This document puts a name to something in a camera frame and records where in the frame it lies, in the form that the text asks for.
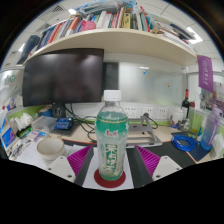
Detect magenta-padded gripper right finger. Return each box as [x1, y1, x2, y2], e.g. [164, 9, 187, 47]
[133, 144, 185, 186]

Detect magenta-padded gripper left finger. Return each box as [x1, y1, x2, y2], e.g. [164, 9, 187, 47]
[45, 144, 96, 187]

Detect green-labelled plastic drink bottle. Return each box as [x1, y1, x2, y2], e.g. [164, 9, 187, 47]
[94, 89, 130, 182]

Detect purple translucent water bottle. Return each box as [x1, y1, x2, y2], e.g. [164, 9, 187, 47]
[199, 104, 222, 152]

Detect blank white paper sheet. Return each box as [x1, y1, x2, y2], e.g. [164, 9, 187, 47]
[82, 146, 135, 191]

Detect grey metal laptop stand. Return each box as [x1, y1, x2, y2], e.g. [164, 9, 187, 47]
[124, 113, 164, 149]

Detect flat round red coaster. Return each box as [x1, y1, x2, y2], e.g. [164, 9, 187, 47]
[93, 168, 127, 189]

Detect white ribbed cup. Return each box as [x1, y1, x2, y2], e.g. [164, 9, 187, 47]
[35, 137, 66, 164]

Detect blue circuit board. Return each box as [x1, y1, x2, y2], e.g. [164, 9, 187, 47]
[53, 116, 74, 132]

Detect handwritten white paper sheet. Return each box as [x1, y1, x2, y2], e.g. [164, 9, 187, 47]
[16, 143, 88, 168]

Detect clear plastic container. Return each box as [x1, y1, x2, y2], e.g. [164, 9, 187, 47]
[31, 115, 58, 134]

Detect dark wine bottle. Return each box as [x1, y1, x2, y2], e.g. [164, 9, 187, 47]
[181, 88, 191, 119]

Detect white tissue pack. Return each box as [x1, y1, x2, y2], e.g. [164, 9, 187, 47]
[9, 112, 34, 134]

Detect blue and white tissue box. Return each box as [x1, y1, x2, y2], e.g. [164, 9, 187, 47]
[0, 109, 18, 149]

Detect black computer monitor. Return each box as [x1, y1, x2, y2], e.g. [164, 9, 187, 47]
[21, 48, 105, 118]

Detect purple hanging banner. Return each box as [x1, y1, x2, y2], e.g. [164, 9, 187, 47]
[196, 54, 214, 94]

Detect wooden shelf with books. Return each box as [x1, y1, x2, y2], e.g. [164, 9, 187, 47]
[16, 0, 201, 68]

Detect ceiling light panels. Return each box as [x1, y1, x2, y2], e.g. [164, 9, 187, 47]
[16, 6, 204, 54]

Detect black cable bundle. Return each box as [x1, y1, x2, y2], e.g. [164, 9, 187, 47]
[64, 104, 98, 143]

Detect blue coiled cable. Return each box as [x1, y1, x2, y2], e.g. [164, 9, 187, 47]
[170, 133, 199, 153]

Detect white wall socket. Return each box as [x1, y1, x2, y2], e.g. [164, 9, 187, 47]
[141, 105, 156, 119]
[123, 104, 139, 119]
[156, 106, 169, 119]

